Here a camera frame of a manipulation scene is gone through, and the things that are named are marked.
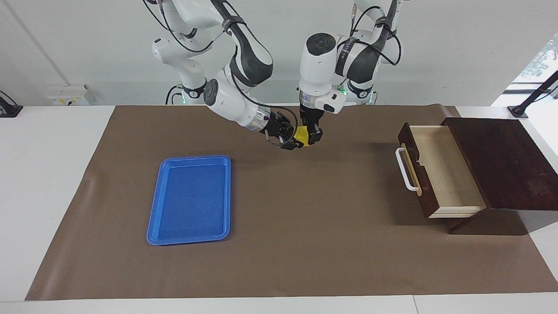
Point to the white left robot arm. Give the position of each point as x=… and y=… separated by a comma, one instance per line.
x=318, y=65

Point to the brown table mat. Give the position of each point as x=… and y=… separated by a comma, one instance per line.
x=305, y=218

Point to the black camera stand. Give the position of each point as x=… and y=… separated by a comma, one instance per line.
x=518, y=111

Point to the bright window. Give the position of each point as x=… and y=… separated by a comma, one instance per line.
x=538, y=61

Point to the blue plastic tray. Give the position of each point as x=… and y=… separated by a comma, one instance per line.
x=192, y=200

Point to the dark wooden cabinet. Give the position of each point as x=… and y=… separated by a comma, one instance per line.
x=501, y=165

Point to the white wall socket strip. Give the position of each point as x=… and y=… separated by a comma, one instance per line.
x=67, y=96

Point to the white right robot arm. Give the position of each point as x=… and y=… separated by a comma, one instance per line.
x=231, y=102

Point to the dark wooden drawer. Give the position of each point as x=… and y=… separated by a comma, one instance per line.
x=444, y=170

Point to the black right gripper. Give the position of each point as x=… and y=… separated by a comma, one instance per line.
x=277, y=124

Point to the yellow cube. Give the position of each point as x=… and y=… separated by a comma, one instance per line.
x=303, y=136

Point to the black table clamp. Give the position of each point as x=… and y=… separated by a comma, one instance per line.
x=8, y=110

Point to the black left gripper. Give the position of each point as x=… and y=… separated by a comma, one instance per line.
x=311, y=115

